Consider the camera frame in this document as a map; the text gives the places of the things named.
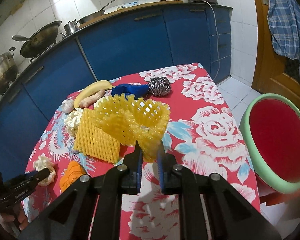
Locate blue kitchen cabinets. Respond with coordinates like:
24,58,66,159
0,3,231,180

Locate blue plaid shirt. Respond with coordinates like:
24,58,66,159
267,0,300,75

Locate red floral tablecloth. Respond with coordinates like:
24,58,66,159
23,63,260,239

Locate flat yellow foam net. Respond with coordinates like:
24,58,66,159
73,109,121,164

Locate garlic bulb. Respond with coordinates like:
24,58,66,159
61,99,75,114

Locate ginger root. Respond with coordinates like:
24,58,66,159
79,89,106,108

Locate steel wool scrubber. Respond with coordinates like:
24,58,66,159
148,77,171,97

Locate steel stock pot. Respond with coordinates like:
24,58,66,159
0,47,18,95

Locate red bin green rim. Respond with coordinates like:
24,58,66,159
239,93,300,206

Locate small steel pot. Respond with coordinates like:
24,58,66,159
61,20,79,38

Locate black wok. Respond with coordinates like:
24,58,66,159
12,21,62,59

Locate yellow banana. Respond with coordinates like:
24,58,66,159
74,80,114,108

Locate blue cloth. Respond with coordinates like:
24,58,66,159
111,83,149,98

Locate yellow foam fruit net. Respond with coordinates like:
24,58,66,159
93,94,170,162

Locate person's left hand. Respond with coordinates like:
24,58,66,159
0,203,29,234

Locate wooden door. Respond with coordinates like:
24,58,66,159
252,0,300,110

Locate white crumpled tissue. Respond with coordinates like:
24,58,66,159
64,108,83,137

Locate small crumpled white paper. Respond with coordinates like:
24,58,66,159
33,153,56,186

